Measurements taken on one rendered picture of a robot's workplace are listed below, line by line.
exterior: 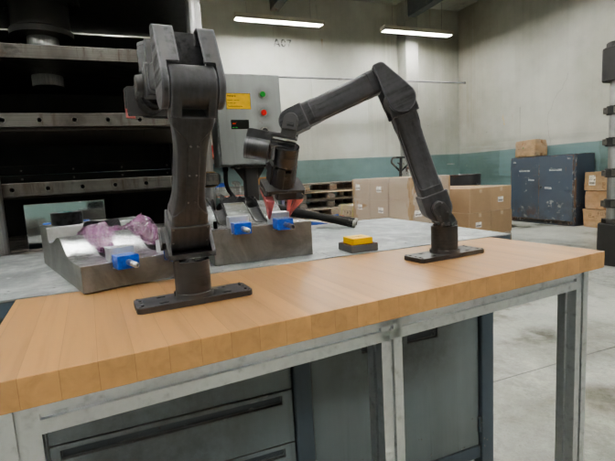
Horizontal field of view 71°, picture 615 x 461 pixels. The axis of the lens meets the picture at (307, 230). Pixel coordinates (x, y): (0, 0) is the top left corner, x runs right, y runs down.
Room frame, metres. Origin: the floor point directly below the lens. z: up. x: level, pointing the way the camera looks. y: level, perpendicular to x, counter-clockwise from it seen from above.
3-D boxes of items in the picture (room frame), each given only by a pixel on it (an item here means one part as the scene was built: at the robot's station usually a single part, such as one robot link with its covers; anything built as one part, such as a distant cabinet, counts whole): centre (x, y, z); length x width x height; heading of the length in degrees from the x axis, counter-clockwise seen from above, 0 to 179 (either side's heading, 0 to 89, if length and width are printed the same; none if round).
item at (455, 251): (1.03, -0.33, 0.84); 0.20 x 0.07 x 0.08; 117
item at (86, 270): (1.11, 0.50, 0.86); 0.50 x 0.26 x 0.11; 38
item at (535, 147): (7.53, -3.92, 1.26); 0.42 x 0.33 x 0.29; 21
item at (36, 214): (1.87, 1.00, 0.87); 0.50 x 0.27 x 0.17; 21
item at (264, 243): (1.32, 0.20, 0.87); 0.50 x 0.26 x 0.14; 21
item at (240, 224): (1.05, 0.16, 0.89); 0.13 x 0.05 x 0.05; 21
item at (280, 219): (1.09, 0.06, 0.89); 0.13 x 0.05 x 0.05; 21
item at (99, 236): (1.11, 0.50, 0.90); 0.26 x 0.18 x 0.08; 38
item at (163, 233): (0.76, 0.22, 0.90); 0.09 x 0.06 x 0.06; 116
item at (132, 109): (1.00, 0.33, 1.20); 0.10 x 0.07 x 0.07; 116
